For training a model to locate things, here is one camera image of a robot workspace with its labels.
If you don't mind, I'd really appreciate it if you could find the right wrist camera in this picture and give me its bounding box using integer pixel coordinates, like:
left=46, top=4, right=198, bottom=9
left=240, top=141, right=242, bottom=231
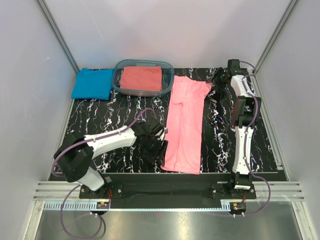
left=227, top=59, right=241, bottom=76

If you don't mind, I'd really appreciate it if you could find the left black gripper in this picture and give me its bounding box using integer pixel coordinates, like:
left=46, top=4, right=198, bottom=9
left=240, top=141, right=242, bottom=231
left=142, top=136, right=168, bottom=167

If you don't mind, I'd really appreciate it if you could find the right small connector board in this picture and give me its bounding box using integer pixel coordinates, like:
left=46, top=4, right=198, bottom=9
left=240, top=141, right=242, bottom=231
left=230, top=202, right=247, bottom=213

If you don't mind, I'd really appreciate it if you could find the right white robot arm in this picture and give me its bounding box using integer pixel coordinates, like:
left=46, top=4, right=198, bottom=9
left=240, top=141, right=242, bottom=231
left=212, top=67, right=261, bottom=199

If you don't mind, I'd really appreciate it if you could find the aluminium frame post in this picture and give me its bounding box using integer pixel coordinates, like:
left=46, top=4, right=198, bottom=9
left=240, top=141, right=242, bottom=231
left=255, top=0, right=300, bottom=73
left=35, top=0, right=80, bottom=73

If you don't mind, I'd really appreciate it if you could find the purple cable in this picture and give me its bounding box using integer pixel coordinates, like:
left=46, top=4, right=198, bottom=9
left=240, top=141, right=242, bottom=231
left=234, top=59, right=271, bottom=218
left=50, top=107, right=158, bottom=238

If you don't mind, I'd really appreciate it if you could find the right aluminium frame post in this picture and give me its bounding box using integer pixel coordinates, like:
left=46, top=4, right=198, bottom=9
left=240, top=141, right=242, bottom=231
left=255, top=0, right=300, bottom=73

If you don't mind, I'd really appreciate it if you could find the folded coral red t shirt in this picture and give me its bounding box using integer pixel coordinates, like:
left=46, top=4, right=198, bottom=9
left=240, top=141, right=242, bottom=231
left=119, top=66, right=162, bottom=92

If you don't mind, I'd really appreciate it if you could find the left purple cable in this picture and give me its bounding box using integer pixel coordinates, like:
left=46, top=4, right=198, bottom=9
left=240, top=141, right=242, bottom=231
left=50, top=107, right=158, bottom=238

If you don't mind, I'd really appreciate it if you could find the pink t shirt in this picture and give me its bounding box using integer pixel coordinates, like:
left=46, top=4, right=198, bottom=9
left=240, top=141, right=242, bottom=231
left=161, top=75, right=212, bottom=175

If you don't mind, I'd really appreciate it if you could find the small connector board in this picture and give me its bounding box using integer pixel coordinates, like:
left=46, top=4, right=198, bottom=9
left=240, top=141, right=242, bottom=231
left=230, top=202, right=247, bottom=213
left=96, top=201, right=110, bottom=210

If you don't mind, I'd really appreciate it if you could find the left aluminium frame post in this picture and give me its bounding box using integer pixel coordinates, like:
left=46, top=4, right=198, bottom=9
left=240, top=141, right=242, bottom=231
left=35, top=0, right=80, bottom=73

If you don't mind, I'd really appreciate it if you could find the aluminium rail front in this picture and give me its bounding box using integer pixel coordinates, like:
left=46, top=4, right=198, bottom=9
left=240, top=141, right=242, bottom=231
left=33, top=181, right=305, bottom=212

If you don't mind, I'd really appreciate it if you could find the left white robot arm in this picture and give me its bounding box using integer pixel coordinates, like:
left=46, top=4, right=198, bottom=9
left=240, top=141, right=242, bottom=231
left=53, top=120, right=168, bottom=198

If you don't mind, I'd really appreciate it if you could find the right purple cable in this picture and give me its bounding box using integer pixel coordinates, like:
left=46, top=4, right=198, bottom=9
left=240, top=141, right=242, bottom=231
left=234, top=59, right=271, bottom=218

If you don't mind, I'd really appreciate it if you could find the folded blue t shirt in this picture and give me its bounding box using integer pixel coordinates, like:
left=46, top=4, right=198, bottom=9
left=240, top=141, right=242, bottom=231
left=71, top=68, right=114, bottom=100

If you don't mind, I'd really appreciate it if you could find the left small connector board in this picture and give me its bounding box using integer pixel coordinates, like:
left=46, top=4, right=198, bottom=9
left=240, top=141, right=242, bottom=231
left=96, top=201, right=110, bottom=210

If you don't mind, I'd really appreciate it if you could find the clear blue plastic bin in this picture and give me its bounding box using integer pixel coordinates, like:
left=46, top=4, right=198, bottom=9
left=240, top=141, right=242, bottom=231
left=111, top=59, right=175, bottom=98

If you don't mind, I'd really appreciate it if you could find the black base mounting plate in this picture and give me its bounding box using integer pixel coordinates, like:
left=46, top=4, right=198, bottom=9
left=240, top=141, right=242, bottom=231
left=79, top=173, right=257, bottom=211

